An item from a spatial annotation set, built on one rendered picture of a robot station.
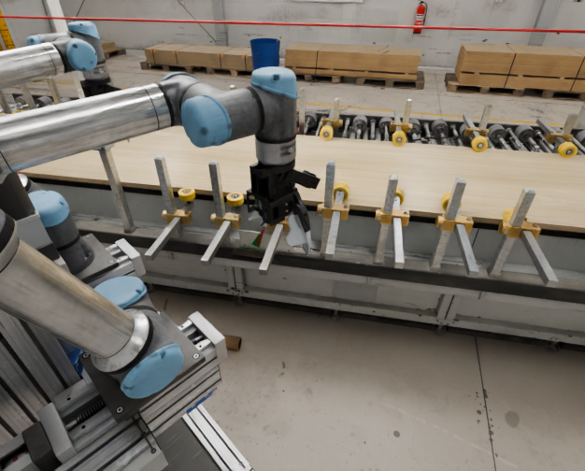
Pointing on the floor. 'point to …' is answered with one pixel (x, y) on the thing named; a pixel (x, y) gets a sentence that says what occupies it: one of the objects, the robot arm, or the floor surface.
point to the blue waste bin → (265, 52)
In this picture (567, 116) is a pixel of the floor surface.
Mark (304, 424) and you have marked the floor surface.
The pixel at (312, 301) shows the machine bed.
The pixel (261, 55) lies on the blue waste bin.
